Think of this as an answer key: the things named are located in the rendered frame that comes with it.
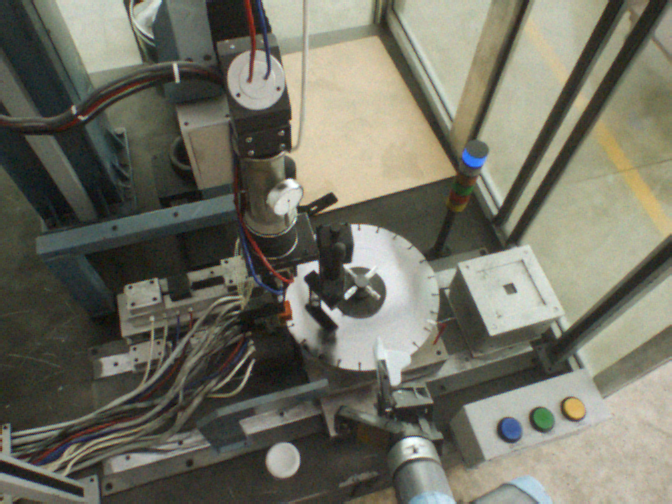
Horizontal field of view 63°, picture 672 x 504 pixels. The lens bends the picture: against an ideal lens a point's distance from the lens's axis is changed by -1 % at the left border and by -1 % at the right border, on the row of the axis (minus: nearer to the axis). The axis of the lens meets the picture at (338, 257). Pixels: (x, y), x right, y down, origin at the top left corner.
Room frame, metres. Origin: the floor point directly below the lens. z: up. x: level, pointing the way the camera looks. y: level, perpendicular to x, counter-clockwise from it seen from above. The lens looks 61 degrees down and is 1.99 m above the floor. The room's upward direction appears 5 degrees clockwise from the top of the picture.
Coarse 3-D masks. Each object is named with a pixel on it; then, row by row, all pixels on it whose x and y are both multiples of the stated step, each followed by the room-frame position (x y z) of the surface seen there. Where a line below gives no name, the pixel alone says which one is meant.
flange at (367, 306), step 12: (348, 276) 0.53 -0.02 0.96; (372, 276) 0.53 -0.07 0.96; (348, 288) 0.50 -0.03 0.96; (372, 288) 0.51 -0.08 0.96; (384, 288) 0.51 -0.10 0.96; (348, 300) 0.47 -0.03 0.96; (360, 300) 0.48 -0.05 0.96; (372, 300) 0.48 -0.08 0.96; (384, 300) 0.48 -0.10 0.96; (348, 312) 0.45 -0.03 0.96; (360, 312) 0.45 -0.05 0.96; (372, 312) 0.45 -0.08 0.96
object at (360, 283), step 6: (348, 270) 0.52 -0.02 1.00; (372, 270) 0.53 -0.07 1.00; (354, 276) 0.51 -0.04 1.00; (360, 276) 0.51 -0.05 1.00; (366, 276) 0.51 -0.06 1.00; (354, 282) 0.50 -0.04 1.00; (360, 282) 0.50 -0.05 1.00; (366, 282) 0.50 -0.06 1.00; (354, 288) 0.48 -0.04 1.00; (360, 288) 0.49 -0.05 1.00; (366, 288) 0.49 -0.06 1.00; (348, 294) 0.47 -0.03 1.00; (372, 294) 0.48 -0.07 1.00
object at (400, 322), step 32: (352, 224) 0.66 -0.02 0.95; (384, 256) 0.59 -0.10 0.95; (416, 256) 0.60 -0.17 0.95; (288, 288) 0.49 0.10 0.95; (416, 288) 0.52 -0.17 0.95; (288, 320) 0.42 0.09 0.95; (320, 320) 0.43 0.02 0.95; (352, 320) 0.44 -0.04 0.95; (384, 320) 0.44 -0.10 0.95; (416, 320) 0.45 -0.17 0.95; (352, 352) 0.37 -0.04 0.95
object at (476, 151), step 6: (468, 144) 0.74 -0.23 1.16; (474, 144) 0.74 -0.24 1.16; (480, 144) 0.74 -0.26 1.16; (468, 150) 0.72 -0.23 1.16; (474, 150) 0.72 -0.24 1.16; (480, 150) 0.73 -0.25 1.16; (486, 150) 0.73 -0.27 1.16; (468, 156) 0.72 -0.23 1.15; (474, 156) 0.71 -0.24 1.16; (480, 156) 0.71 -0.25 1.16; (486, 156) 0.72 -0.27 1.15; (468, 162) 0.71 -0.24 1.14; (474, 162) 0.71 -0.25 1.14; (480, 162) 0.71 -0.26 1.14
